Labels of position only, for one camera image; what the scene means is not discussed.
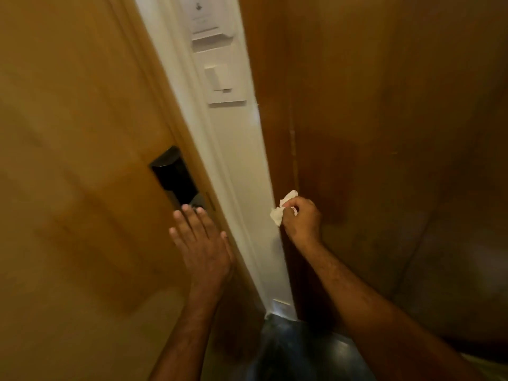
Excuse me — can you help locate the white door frame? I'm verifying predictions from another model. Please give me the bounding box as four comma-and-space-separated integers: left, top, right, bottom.
133, 0, 299, 323

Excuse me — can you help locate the person's right forearm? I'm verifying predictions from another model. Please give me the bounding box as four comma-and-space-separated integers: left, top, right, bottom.
296, 239, 487, 381

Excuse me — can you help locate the white key card holder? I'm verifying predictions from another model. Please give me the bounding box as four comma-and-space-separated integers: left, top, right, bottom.
179, 0, 235, 41

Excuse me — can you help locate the person's right hand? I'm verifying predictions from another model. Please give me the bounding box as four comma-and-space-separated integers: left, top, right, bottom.
281, 196, 323, 251

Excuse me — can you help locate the light wooden door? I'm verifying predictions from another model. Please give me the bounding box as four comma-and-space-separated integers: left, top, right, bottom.
0, 0, 267, 381

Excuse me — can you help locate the white light switch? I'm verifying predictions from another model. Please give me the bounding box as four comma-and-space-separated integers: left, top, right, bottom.
193, 44, 248, 105

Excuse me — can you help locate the person's left forearm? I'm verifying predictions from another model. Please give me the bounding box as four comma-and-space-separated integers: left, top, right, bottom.
148, 285, 225, 381

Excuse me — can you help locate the person's left hand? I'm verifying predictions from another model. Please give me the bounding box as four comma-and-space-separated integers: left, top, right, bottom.
169, 204, 235, 295

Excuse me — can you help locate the black door lock handle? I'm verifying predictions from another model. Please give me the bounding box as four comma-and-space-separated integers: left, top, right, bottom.
149, 145, 208, 211

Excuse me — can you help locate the dark wooden wardrobe panel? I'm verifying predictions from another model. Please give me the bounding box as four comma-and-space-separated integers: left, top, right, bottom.
237, 0, 508, 355

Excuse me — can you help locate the white tissue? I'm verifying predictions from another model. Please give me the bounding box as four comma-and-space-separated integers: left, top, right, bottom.
270, 190, 299, 227

